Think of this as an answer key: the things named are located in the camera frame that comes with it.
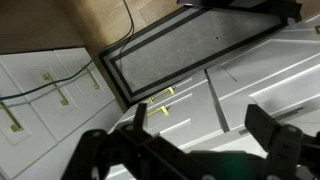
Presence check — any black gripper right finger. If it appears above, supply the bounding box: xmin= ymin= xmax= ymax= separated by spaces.
xmin=245 ymin=104 xmax=320 ymax=180

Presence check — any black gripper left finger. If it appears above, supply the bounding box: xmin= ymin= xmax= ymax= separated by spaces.
xmin=61 ymin=102 xmax=188 ymax=180

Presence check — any white counter base cabinet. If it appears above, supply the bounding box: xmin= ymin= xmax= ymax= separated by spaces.
xmin=106 ymin=13 xmax=320 ymax=180

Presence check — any white island cabinet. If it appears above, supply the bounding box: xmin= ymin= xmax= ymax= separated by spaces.
xmin=0 ymin=48 xmax=122 ymax=180

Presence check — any grey black-bordered floor mat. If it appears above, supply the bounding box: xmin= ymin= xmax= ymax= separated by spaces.
xmin=99 ymin=8 xmax=286 ymax=106

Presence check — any black floor cable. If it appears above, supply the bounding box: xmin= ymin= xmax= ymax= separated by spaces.
xmin=0 ymin=0 xmax=136 ymax=102

